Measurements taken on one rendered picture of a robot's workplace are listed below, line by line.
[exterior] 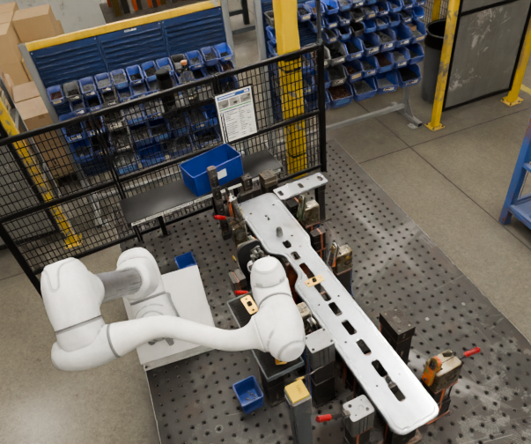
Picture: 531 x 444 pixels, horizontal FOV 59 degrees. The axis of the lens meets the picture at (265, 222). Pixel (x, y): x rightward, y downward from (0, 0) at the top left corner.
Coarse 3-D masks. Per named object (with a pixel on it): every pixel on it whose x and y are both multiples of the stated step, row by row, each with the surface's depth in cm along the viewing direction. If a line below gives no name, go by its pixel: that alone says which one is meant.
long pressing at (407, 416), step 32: (256, 224) 236; (288, 224) 233; (288, 256) 217; (320, 320) 189; (352, 320) 188; (352, 352) 177; (384, 352) 176; (384, 384) 167; (416, 384) 166; (384, 416) 158; (416, 416) 157
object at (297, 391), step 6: (294, 384) 153; (300, 384) 153; (288, 390) 152; (294, 390) 152; (300, 390) 151; (306, 390) 151; (294, 396) 150; (300, 396) 150; (306, 396) 151; (294, 402) 149
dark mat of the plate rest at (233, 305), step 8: (232, 304) 180; (240, 304) 180; (240, 312) 177; (256, 312) 176; (240, 320) 174; (248, 320) 174; (256, 352) 163; (264, 352) 163; (264, 360) 161; (272, 360) 160; (296, 360) 160; (264, 368) 159; (272, 368) 158; (280, 368) 158
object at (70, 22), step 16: (0, 0) 675; (16, 0) 682; (32, 0) 689; (48, 0) 696; (64, 0) 704; (80, 0) 711; (96, 0) 718; (64, 16) 716; (80, 16) 724; (96, 16) 732; (64, 32) 729
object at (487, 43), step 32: (480, 0) 391; (512, 0) 402; (448, 32) 396; (480, 32) 413; (512, 32) 425; (448, 64) 417; (480, 64) 436; (512, 64) 450; (448, 96) 445; (480, 96) 461; (512, 96) 472
